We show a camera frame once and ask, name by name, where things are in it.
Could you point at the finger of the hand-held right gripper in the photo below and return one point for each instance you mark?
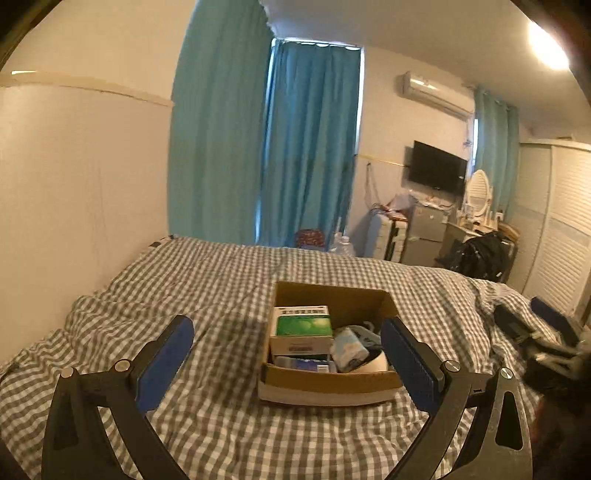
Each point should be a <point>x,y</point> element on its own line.
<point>512,321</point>
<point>554,318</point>

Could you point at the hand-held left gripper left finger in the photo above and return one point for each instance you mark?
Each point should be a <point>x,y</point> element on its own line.
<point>166,364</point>

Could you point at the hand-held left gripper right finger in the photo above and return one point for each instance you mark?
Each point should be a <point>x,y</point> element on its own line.
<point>408,364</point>

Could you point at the wide tape roll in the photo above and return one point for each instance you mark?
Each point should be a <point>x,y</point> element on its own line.
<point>376,362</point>

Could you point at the white blue tissue packet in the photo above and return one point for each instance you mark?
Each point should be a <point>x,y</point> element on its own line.
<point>351,348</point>

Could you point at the brown cardboard box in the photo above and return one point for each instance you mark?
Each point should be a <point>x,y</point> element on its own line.
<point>323,385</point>

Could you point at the blue white small box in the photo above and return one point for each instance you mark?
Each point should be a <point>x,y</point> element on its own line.
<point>309,364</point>

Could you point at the green white medicine box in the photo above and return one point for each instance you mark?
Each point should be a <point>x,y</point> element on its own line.
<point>300,325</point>

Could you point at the black backpack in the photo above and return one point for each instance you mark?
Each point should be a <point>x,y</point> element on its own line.
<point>482,256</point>

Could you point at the white louvered wardrobe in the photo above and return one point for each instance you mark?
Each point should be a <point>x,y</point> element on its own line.
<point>554,230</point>

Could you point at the grey white checked blanket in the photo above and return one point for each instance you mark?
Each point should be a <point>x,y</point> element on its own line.
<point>207,277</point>

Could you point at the silver small fridge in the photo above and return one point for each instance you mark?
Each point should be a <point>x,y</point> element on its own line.
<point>425,233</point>

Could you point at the white suitcase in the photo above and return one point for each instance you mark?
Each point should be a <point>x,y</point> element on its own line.
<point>385,240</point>

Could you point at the white oval mirror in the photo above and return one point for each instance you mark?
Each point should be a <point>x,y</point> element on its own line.
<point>478,191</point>

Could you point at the clear water bottle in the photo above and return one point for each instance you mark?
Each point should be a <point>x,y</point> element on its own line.
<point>342,245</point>

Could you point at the red patterned bag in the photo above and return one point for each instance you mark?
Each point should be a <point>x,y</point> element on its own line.
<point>310,239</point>

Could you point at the clear plastic bag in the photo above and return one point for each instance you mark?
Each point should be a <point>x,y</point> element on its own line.
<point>401,202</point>

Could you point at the narrow teal curtain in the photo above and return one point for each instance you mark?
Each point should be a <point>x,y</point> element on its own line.
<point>496,147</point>

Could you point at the cream bed headboard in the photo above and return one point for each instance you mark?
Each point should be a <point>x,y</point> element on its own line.
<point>83,184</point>

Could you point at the white air conditioner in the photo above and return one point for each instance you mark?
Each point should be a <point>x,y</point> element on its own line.
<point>434,94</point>

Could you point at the wide teal curtain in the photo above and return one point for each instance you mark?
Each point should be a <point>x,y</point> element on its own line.
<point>217,129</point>

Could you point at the teal window curtain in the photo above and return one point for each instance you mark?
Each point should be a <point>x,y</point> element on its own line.
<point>309,138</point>

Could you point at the ceiling lamp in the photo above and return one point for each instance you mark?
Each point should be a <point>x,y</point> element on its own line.
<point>547,44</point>

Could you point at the black wall television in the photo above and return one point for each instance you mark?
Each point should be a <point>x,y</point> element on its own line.
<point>436,166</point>

